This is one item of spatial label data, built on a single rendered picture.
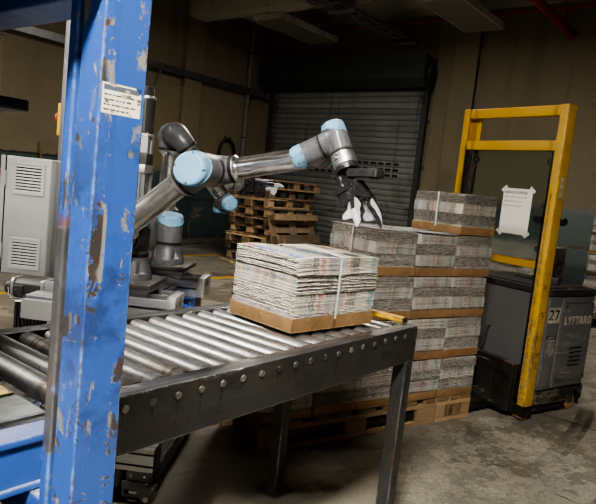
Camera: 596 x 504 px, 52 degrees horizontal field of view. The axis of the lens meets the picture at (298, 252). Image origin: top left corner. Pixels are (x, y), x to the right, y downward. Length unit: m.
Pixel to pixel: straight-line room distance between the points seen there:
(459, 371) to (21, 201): 2.46
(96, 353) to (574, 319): 3.56
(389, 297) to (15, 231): 1.76
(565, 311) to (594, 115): 5.67
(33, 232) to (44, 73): 6.94
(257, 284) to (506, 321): 2.48
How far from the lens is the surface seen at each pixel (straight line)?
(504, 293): 4.09
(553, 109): 3.85
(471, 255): 3.51
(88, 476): 0.98
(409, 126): 10.40
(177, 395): 1.31
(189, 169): 2.03
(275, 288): 1.81
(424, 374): 3.45
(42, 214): 2.61
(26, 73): 9.35
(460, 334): 3.58
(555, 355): 4.12
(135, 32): 0.90
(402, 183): 10.32
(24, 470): 1.11
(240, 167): 2.12
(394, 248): 3.10
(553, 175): 3.75
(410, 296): 3.24
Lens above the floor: 1.23
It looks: 6 degrees down
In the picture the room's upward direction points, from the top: 6 degrees clockwise
